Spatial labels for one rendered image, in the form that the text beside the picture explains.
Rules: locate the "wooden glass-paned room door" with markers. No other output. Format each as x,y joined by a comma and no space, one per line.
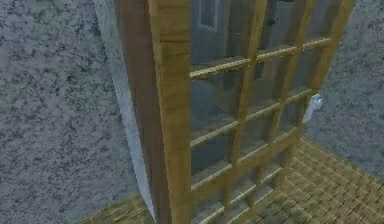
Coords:
173,100

